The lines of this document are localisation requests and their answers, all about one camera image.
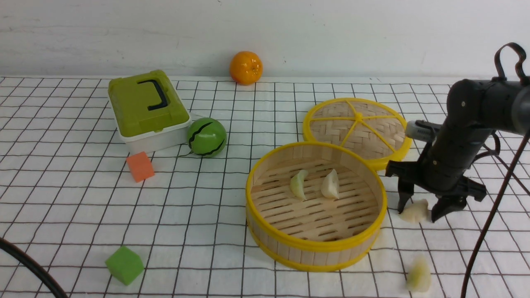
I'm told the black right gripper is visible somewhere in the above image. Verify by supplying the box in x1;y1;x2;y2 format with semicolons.
385;124;488;223

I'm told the white dumpling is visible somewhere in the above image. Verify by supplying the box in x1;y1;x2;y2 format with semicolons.
399;199;429;224
320;169;340;199

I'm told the pale green dumpling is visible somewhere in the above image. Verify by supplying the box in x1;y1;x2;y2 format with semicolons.
406;256;431;293
290;169;308;201

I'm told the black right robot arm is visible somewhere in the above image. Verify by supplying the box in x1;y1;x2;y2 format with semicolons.
385;79;530;222

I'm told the bamboo steamer lid yellow rim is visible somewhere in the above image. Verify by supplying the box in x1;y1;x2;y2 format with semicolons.
302;98;412;171

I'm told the bamboo steamer tray yellow rim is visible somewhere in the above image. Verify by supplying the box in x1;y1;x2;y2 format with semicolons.
246;142;387;272

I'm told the orange toy fruit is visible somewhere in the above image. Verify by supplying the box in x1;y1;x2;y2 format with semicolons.
229;51;263;85

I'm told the green toy watermelon ball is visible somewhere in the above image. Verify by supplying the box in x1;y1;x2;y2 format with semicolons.
187;117;227;158

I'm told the orange foam cube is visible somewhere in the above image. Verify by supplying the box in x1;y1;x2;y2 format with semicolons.
125;151;155;183

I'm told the green lidded white box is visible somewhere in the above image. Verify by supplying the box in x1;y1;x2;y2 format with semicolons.
108;70;193;155

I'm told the green foam cube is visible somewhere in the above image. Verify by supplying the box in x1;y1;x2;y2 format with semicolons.
105;245;145;286

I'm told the checked white tablecloth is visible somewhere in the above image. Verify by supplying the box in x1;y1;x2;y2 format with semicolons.
0;75;521;298

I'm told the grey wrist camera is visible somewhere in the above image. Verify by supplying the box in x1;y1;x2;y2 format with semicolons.
405;120;441;143

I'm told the dark brown right cable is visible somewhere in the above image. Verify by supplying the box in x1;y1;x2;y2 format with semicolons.
460;42;530;298

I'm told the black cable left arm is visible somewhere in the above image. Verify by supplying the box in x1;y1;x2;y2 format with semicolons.
0;237;69;298

